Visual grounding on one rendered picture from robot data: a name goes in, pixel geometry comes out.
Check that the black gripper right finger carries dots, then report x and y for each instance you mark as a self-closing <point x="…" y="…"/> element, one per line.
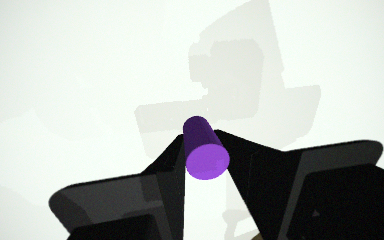
<point x="270" y="180"/>

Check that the purple cylinder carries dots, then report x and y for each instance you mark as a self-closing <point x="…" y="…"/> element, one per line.
<point x="205" y="156"/>

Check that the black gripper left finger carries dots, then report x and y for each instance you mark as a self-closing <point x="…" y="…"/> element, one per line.
<point x="159" y="190"/>

